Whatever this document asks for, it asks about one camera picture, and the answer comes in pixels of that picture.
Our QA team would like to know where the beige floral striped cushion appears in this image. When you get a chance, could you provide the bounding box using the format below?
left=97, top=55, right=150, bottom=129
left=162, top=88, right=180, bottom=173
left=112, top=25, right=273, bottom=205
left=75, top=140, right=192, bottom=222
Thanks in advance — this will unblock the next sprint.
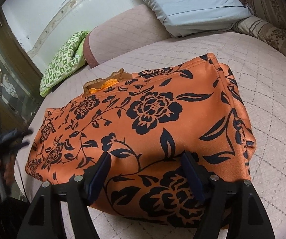
left=244, top=0, right=286, bottom=31

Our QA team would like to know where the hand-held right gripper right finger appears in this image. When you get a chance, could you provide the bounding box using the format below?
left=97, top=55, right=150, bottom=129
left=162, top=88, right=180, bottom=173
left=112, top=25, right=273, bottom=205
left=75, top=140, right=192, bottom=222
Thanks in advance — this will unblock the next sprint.
left=180, top=152, right=275, bottom=239

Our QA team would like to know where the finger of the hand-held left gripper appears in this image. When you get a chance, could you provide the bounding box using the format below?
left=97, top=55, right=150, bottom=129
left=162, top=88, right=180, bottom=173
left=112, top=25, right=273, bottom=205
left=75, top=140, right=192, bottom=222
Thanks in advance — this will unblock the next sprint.
left=14, top=140, right=31, bottom=152
left=14, top=129, right=33, bottom=140

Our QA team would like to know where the beige striped pillow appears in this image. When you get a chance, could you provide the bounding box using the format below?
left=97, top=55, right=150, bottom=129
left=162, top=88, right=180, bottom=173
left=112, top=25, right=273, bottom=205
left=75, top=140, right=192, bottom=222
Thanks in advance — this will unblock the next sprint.
left=233, top=17, right=286, bottom=64

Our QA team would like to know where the grey pillow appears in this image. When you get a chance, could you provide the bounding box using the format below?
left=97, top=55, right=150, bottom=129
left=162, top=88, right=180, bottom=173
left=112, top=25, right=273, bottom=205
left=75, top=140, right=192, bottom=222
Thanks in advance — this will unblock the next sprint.
left=127, top=0, right=253, bottom=38

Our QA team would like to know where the pink bolster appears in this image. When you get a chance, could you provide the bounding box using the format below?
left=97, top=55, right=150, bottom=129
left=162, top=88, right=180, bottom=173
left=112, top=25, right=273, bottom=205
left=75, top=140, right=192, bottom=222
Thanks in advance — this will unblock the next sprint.
left=84, top=5, right=173, bottom=68

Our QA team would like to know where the orange black floral shirt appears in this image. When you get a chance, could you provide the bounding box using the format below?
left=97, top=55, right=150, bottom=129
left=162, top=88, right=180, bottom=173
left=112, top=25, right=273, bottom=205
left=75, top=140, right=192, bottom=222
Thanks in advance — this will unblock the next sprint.
left=24, top=53, right=257, bottom=231

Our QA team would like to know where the person's left hand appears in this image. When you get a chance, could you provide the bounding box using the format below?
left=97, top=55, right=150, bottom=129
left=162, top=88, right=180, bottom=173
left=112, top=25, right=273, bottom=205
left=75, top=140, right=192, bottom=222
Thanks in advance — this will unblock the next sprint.
left=0, top=158, right=16, bottom=198

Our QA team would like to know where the green checkered pillow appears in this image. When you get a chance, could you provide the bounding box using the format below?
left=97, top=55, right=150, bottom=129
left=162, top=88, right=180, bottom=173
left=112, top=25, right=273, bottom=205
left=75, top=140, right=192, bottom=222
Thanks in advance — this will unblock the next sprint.
left=39, top=30, right=91, bottom=97

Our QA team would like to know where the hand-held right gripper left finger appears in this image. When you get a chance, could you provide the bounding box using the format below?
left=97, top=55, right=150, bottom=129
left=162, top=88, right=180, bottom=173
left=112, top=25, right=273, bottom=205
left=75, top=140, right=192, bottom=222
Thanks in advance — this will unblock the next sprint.
left=23, top=152, right=112, bottom=239

